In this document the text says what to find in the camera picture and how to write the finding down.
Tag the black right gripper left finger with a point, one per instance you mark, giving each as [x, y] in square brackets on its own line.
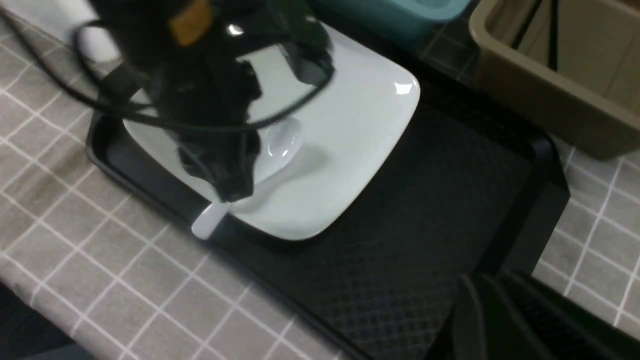
[483, 322]

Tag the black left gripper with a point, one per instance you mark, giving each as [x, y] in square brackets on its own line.
[183, 60]

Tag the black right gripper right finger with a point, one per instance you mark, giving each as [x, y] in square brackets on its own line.
[569, 331]

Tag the white ceramic soup spoon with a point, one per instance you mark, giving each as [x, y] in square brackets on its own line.
[280, 144]

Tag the large white square plate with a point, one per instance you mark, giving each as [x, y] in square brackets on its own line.
[349, 131]

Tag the black chopstick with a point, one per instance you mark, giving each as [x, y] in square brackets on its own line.
[523, 29]
[553, 29]

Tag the black plastic serving tray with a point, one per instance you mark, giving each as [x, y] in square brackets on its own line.
[471, 187]

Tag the grey checked tablecloth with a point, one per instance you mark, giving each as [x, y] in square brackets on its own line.
[124, 283]

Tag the brown plastic bin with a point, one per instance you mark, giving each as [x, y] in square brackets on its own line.
[592, 100]

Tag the teal plastic bin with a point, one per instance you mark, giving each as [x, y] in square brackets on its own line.
[405, 22]

